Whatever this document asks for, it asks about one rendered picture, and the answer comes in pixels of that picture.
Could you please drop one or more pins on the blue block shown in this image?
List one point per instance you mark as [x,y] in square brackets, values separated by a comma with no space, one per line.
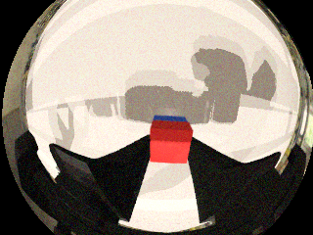
[169,117]

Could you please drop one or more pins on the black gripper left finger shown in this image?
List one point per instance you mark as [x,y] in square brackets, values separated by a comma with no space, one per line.
[116,177]

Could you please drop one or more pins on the red block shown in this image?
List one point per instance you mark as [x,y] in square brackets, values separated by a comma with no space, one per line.
[171,141]

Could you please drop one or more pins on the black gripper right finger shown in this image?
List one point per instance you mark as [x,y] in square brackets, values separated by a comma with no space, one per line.
[219,180]

